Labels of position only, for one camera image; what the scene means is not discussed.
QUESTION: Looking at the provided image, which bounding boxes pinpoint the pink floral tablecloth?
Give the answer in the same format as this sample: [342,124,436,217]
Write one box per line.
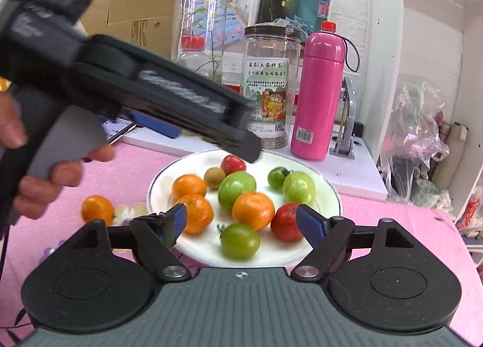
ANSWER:
[0,141,483,344]

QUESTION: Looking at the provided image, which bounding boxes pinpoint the person's left hand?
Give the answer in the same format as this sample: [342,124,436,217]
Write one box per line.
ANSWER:
[0,92,116,220]

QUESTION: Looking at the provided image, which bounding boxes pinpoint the small green tomato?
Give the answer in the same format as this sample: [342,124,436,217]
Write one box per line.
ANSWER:
[267,167,290,190]

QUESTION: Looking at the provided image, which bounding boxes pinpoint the large green tomato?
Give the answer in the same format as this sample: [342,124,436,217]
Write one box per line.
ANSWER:
[218,171,257,212]
[282,172,317,207]

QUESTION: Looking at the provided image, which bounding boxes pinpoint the clear labelled plastic jar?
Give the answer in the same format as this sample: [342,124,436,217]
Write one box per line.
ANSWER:
[243,24,302,149]

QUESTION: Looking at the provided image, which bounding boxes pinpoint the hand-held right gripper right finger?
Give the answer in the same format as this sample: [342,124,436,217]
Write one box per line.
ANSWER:
[290,204,416,283]

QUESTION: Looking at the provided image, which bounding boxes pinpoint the small red tomato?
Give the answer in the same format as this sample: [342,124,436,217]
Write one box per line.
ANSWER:
[220,154,247,177]

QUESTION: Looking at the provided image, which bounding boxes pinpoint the white plate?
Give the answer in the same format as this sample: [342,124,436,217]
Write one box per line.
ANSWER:
[146,149,343,268]

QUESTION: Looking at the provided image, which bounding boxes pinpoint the large red tomato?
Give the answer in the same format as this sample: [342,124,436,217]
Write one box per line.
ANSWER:
[270,203,314,243]

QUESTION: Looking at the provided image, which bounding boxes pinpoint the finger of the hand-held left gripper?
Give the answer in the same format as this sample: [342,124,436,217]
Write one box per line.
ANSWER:
[126,110,182,139]
[177,120,262,164]

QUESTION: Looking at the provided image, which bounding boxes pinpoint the clear bag red contents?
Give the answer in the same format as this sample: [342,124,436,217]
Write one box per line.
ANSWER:
[455,186,483,231]

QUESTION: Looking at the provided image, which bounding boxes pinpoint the cardboard box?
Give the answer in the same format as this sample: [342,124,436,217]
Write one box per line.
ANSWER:
[81,0,189,59]

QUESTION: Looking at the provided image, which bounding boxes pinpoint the pink thermos bottle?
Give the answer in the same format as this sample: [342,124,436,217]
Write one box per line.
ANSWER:
[290,30,363,161]

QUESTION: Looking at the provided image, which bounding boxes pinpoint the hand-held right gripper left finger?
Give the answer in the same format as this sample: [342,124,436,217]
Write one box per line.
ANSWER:
[70,203,191,283]

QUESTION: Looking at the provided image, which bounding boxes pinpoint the round green tomato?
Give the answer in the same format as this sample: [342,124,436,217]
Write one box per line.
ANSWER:
[219,223,261,260]

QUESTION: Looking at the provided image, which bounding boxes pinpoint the red capped plastic bottle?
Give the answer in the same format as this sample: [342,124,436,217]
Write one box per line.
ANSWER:
[177,35,223,84]

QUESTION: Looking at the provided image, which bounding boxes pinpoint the white shelf unit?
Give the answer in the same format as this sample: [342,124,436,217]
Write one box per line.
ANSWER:
[368,0,483,268]

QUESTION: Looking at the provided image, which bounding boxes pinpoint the silver metal clamp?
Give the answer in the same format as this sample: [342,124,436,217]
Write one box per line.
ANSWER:
[329,76,365,160]

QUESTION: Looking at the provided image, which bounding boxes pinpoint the black smartphone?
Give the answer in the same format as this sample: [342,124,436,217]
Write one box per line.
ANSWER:
[106,123,137,144]

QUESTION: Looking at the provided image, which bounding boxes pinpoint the crumpled clear plastic bag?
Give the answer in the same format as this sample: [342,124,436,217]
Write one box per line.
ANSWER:
[379,81,451,204]

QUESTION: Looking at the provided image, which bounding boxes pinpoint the small brown kiwi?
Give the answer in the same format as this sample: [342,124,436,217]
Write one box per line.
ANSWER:
[204,167,226,190]

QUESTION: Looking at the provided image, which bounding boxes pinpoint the orange mandarin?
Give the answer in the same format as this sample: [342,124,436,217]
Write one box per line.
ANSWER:
[171,174,207,202]
[232,191,276,231]
[81,195,115,226]
[176,193,214,235]

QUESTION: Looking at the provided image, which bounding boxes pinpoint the patterned ceramic cup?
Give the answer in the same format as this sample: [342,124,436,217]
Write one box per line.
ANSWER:
[411,177,442,208]

